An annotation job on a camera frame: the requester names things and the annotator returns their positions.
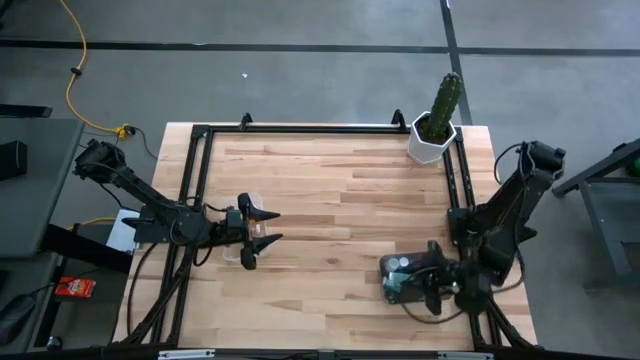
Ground black flat bar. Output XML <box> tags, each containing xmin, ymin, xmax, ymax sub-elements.
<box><xmin>0</xmin><ymin>103</ymin><xmax>54</xmax><ymax>120</ymax></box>

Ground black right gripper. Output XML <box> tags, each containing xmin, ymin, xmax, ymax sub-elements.
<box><xmin>407</xmin><ymin>239</ymin><xmax>472</xmax><ymax>317</ymax></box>

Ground white paper sheet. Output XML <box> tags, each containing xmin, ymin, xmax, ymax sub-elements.
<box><xmin>105</xmin><ymin>208</ymin><xmax>141</xmax><ymax>254</ymax></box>

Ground black desk beam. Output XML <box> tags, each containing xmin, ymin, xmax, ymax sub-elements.
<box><xmin>39</xmin><ymin>222</ymin><xmax>134</xmax><ymax>274</ymax></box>

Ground black floor cable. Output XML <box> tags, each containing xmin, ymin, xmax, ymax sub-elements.
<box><xmin>78</xmin><ymin>125</ymin><xmax>159</xmax><ymax>161</ymax></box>

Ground grey desk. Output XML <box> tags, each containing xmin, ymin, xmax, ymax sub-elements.
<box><xmin>0</xmin><ymin>117</ymin><xmax>86</xmax><ymax>259</ymax></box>

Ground white hexagonal plant pot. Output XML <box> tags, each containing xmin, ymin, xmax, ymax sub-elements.
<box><xmin>406</xmin><ymin>110</ymin><xmax>458</xmax><ymax>165</ymax></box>

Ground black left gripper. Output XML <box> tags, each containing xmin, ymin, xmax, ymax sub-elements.
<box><xmin>218</xmin><ymin>191</ymin><xmax>285</xmax><ymax>272</ymax></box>

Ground black box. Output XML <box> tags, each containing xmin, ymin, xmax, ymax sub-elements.
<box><xmin>0</xmin><ymin>140</ymin><xmax>29</xmax><ymax>182</ymax></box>

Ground black metal stand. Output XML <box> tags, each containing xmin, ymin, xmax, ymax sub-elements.
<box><xmin>552</xmin><ymin>137</ymin><xmax>640</xmax><ymax>291</ymax></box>

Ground red packet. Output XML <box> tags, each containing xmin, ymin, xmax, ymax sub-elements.
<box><xmin>54</xmin><ymin>276</ymin><xmax>97</xmax><ymax>300</ymax></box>

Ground clear plastic bin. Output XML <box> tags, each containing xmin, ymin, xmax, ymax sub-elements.
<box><xmin>222</xmin><ymin>192</ymin><xmax>275</xmax><ymax>264</ymax></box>

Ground black aluminium table frame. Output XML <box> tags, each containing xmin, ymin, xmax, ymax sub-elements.
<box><xmin>112</xmin><ymin>108</ymin><xmax>539</xmax><ymax>351</ymax></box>

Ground black computer mouse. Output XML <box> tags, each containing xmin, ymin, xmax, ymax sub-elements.
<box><xmin>0</xmin><ymin>293</ymin><xmax>37</xmax><ymax>346</ymax></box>

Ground yellow extension cable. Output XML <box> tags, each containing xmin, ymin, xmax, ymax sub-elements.
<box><xmin>58</xmin><ymin>0</ymin><xmax>132</xmax><ymax>139</ymax></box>
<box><xmin>74</xmin><ymin>216</ymin><xmax>119</xmax><ymax>231</ymax></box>

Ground silver metal bracket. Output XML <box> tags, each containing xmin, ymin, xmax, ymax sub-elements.
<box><xmin>157</xmin><ymin>348</ymin><xmax>216</xmax><ymax>360</ymax></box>
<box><xmin>437</xmin><ymin>351</ymin><xmax>496</xmax><ymax>360</ymax></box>

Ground green cactus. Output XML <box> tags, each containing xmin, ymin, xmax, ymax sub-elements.
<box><xmin>423</xmin><ymin>71</ymin><xmax>465</xmax><ymax>141</ymax></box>

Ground grey plastic bin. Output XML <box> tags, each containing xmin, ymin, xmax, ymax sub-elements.
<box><xmin>378</xmin><ymin>249</ymin><xmax>454</xmax><ymax>306</ymax></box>

